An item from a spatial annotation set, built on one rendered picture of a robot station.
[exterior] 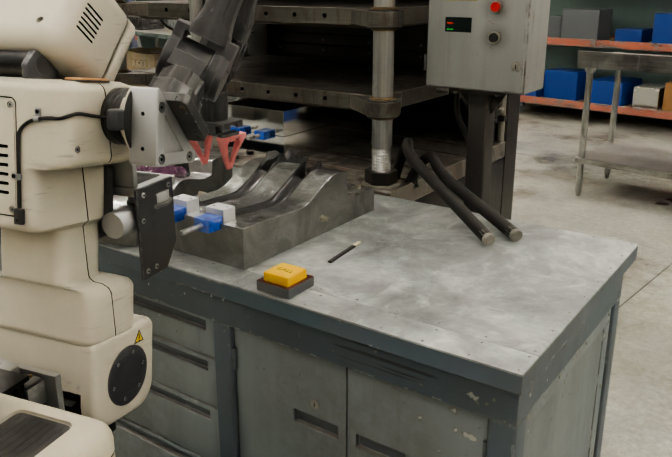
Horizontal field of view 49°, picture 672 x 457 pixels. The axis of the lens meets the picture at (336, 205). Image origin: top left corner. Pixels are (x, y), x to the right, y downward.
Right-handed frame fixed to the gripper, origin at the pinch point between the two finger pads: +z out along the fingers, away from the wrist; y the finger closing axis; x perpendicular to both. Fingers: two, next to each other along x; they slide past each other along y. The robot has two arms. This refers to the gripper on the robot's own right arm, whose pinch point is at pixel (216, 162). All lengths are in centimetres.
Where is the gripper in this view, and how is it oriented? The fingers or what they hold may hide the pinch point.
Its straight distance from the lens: 152.9
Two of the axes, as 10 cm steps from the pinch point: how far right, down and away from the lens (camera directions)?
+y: -8.2, -1.8, 5.5
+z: 0.0, 9.5, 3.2
